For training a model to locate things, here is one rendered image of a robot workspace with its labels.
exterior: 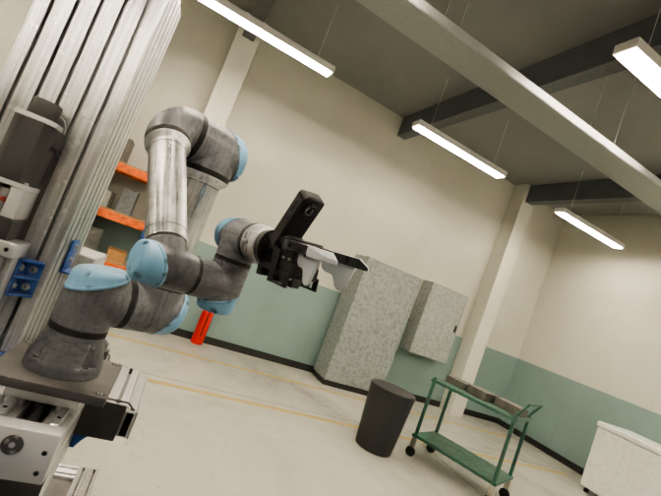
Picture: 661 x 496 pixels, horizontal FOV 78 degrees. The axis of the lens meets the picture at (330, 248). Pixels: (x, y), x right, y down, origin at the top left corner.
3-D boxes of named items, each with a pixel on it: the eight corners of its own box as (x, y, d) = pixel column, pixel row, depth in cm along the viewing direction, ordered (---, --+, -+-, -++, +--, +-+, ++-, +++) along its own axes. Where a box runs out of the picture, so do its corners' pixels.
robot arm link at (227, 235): (235, 258, 89) (249, 221, 90) (264, 271, 82) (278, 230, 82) (204, 247, 84) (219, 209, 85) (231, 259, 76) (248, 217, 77)
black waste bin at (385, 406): (342, 431, 428) (363, 374, 433) (380, 439, 446) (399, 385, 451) (364, 456, 384) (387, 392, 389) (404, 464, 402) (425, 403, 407)
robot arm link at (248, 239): (277, 227, 82) (243, 218, 76) (291, 231, 78) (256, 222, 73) (268, 264, 82) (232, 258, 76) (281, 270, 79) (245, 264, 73)
